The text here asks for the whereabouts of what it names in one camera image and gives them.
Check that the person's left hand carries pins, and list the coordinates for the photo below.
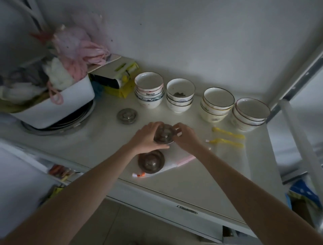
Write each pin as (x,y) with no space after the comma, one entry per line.
(143,138)

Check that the person's right hand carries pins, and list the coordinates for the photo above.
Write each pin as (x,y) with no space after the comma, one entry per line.
(189,140)

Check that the person's left thumb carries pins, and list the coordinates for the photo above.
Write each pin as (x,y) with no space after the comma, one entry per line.
(161,147)

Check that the person's right thumb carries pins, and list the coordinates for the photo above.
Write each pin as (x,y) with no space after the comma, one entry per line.
(178,137)

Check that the round metal lid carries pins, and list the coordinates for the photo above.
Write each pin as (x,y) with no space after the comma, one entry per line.
(127,116)
(151,162)
(164,135)

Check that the person's right forearm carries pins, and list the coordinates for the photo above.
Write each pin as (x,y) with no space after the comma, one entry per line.
(252,199)

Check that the person's left forearm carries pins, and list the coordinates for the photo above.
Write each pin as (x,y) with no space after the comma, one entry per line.
(75,196)

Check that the white pink plastic packet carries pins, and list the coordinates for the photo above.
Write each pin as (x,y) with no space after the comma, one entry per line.
(176,157)

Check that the white bowl small flower print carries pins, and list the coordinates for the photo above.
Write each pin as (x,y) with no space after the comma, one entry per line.
(179,108)
(180,103)

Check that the cream bowl gold rim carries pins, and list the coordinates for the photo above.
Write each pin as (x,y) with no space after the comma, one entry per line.
(213,118)
(218,98)
(214,111)

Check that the white bowl blue pattern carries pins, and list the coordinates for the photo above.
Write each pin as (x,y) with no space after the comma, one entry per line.
(151,103)

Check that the white bowl with residue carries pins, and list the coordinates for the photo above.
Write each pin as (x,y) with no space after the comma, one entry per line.
(180,88)

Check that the yellow plastic spoon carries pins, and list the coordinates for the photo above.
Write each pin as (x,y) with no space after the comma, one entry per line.
(227,142)
(228,133)

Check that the white bowl dark band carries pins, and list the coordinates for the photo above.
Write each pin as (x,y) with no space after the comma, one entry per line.
(151,96)

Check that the white bowl pink band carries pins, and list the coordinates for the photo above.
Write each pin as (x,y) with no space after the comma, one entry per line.
(151,92)

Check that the white cabinet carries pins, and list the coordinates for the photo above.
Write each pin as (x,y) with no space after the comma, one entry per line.
(176,202)

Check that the clear plastic bag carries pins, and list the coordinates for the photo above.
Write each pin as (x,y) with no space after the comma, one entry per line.
(233,159)

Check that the white bowl scalloped pink rim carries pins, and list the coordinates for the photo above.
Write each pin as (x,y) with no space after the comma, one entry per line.
(148,80)

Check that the white bowl brown rim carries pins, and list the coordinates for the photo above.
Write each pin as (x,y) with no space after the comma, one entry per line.
(246,127)
(252,109)
(248,122)

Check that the yellow white cardboard box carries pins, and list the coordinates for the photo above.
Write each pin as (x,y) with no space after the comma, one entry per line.
(121,75)

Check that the stack of metal plates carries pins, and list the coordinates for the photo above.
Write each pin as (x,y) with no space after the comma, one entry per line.
(73,121)

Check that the red orange snack packet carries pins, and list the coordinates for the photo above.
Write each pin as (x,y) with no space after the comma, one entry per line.
(60,171)

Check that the white plastic bin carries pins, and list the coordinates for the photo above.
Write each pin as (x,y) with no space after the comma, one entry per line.
(63,106)

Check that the yellow packet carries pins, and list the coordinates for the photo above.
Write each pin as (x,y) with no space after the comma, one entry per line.
(56,191)

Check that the white pipe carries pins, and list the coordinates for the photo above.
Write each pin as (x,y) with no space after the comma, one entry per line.
(300,141)

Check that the white plastic bag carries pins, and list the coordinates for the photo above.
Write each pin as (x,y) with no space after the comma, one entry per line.
(59,74)

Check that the pink plastic bags bundle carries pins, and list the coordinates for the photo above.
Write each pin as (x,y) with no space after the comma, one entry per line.
(78,53)

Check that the blue patterned bag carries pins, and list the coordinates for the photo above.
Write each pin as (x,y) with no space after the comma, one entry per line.
(304,196)

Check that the metal door frame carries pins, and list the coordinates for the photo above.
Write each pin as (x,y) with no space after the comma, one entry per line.
(295,83)

